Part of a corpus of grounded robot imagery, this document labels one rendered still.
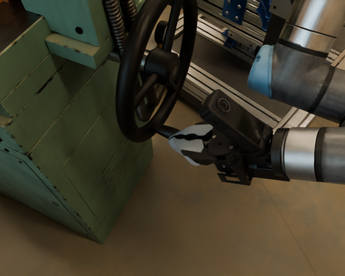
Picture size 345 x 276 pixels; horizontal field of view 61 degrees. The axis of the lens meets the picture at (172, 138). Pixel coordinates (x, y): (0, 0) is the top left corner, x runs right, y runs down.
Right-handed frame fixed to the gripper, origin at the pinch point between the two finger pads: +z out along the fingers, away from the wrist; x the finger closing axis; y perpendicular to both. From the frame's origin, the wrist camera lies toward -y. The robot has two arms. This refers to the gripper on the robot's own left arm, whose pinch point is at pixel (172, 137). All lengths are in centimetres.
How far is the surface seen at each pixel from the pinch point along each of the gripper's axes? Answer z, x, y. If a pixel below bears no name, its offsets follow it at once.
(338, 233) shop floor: -15, 30, 93
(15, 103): 16.4, -9.6, -18.7
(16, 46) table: 12.7, -4.4, -25.3
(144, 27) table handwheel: -5.5, 2.2, -20.2
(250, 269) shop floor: 9, 3, 79
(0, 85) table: 14.2, -9.8, -22.7
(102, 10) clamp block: 3.1, 5.1, -23.1
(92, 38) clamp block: 5.6, 2.6, -20.6
